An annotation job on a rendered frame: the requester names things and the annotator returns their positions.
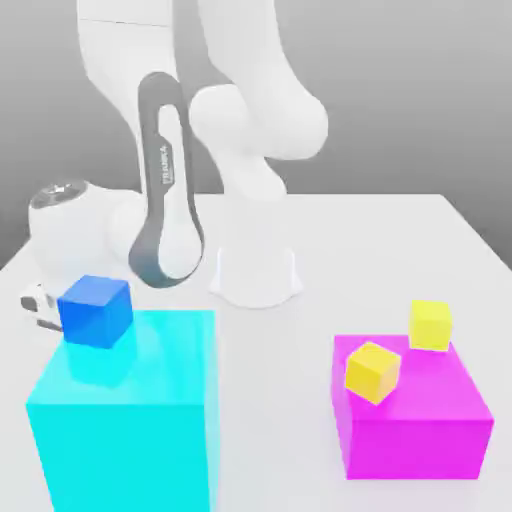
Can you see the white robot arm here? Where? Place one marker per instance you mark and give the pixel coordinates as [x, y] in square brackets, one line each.
[256, 120]

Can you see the small yellow cube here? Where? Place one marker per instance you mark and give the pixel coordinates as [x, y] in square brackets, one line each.
[430, 326]
[370, 370]

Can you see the small blue cube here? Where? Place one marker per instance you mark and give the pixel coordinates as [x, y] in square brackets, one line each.
[94, 314]

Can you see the large cyan box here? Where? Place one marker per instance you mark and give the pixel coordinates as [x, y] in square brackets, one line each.
[128, 432]

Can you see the large magenta box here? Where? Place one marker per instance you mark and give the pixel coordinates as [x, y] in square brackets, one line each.
[424, 432]

